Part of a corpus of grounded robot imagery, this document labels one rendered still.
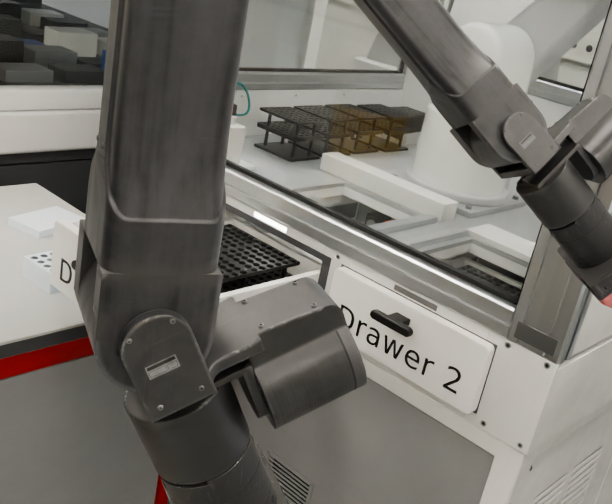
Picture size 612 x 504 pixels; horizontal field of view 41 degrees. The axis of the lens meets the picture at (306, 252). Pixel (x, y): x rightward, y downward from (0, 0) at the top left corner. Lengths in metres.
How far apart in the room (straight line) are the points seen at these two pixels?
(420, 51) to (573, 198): 0.20
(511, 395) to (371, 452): 0.31
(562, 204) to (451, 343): 0.43
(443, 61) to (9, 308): 0.87
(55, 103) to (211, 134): 1.68
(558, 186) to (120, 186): 0.52
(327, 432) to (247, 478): 0.97
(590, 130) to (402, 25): 0.21
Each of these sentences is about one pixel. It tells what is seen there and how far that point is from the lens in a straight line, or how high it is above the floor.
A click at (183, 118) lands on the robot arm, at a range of 0.36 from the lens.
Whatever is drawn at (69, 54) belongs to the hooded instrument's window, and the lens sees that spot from 2.06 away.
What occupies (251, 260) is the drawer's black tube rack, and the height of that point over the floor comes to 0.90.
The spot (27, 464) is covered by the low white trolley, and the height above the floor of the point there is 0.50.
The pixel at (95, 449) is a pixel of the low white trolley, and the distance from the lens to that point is 1.57.
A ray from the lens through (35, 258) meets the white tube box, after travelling 1.51.
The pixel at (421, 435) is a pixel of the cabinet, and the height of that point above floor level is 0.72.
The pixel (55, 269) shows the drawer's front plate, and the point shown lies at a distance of 1.34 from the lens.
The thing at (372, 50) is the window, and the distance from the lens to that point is 1.27.
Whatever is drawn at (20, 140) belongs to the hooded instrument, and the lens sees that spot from 2.03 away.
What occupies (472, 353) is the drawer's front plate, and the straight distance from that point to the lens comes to 1.17.
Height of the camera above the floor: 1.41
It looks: 21 degrees down
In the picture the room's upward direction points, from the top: 11 degrees clockwise
